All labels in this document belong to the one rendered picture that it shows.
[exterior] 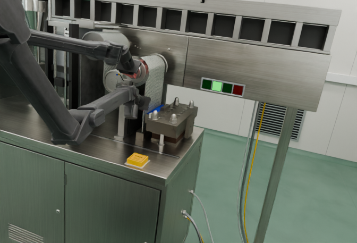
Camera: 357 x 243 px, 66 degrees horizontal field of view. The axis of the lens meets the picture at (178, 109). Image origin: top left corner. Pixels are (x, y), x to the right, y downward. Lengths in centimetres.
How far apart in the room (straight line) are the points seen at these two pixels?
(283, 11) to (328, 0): 241
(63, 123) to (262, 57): 111
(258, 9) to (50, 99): 116
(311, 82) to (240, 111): 253
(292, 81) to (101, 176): 107
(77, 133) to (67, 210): 82
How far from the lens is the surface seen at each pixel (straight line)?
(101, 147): 136
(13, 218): 188
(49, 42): 106
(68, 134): 77
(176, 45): 164
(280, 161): 187
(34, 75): 67
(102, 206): 141
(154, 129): 137
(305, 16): 156
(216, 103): 406
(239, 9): 157
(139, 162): 119
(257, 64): 155
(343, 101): 406
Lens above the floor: 149
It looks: 17 degrees down
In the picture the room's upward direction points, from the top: 7 degrees clockwise
